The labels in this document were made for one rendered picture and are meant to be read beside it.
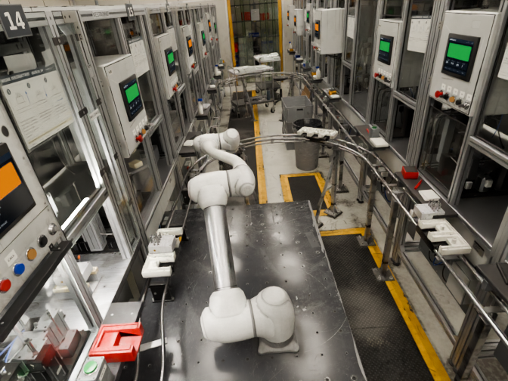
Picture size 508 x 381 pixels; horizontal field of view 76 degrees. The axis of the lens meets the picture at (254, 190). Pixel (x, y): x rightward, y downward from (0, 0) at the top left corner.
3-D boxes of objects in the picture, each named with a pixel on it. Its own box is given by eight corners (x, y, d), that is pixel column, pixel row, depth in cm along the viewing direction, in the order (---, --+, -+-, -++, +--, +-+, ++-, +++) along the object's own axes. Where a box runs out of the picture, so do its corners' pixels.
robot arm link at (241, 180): (251, 160, 162) (224, 164, 161) (258, 177, 147) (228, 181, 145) (253, 183, 169) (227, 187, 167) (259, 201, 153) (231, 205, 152)
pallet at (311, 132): (297, 140, 321) (297, 130, 316) (302, 135, 331) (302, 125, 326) (332, 145, 303) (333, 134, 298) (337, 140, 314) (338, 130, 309)
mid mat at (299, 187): (339, 215, 341) (339, 213, 341) (287, 218, 342) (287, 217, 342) (320, 171, 428) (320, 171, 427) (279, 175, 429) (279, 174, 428)
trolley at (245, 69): (237, 119, 646) (232, 69, 598) (230, 112, 693) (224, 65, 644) (278, 112, 668) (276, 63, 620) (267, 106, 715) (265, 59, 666)
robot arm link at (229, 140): (238, 136, 213) (218, 138, 212) (239, 124, 199) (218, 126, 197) (240, 150, 210) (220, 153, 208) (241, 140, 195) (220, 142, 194)
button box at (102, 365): (106, 399, 106) (94, 379, 100) (82, 401, 106) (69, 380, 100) (115, 376, 113) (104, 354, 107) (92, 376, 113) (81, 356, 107)
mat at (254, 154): (269, 217, 346) (269, 216, 345) (215, 221, 347) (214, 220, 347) (255, 90, 852) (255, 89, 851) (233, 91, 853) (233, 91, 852)
